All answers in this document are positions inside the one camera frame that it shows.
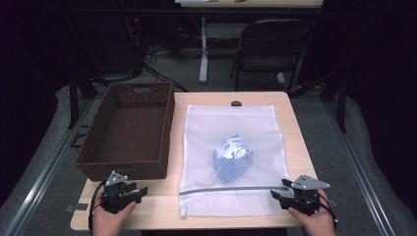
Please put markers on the brown woven basket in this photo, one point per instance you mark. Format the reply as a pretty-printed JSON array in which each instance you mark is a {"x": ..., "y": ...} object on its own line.
[{"x": 131, "y": 131}]

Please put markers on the white desk leg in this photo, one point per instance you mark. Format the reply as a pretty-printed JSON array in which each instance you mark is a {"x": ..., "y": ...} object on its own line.
[{"x": 204, "y": 59}]

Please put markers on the black round table grommet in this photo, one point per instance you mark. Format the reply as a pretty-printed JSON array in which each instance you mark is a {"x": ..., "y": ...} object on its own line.
[{"x": 236, "y": 104}]

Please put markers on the person's left hand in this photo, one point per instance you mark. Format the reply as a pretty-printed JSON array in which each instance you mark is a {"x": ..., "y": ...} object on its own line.
[{"x": 108, "y": 224}]

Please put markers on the black metal stand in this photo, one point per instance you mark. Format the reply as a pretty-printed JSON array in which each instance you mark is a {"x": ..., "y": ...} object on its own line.
[
  {"x": 341, "y": 105},
  {"x": 73, "y": 98}
]

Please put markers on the black folding chair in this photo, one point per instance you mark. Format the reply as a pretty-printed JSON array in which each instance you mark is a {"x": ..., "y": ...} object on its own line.
[{"x": 272, "y": 62}]

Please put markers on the aluminium floor rail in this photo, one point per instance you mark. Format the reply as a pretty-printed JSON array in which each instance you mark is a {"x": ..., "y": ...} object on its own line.
[
  {"x": 42, "y": 177},
  {"x": 360, "y": 177}
]

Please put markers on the white mesh laundry bag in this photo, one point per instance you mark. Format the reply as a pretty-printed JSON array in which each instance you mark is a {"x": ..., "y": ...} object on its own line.
[{"x": 203, "y": 147}]

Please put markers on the grey metal table clip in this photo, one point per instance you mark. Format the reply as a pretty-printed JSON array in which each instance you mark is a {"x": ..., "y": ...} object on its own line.
[
  {"x": 77, "y": 207},
  {"x": 332, "y": 201}
]

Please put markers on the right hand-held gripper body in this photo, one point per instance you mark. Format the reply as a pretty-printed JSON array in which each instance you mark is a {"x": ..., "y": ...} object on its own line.
[{"x": 305, "y": 200}]

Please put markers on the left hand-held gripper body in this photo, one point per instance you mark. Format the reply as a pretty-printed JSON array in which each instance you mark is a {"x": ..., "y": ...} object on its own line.
[{"x": 114, "y": 200}]

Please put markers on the person's right hand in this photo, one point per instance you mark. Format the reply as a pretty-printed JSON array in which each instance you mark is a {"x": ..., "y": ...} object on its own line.
[{"x": 319, "y": 224}]

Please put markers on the blue and white cloth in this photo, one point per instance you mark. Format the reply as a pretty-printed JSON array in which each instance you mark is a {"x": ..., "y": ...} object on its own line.
[{"x": 232, "y": 157}]

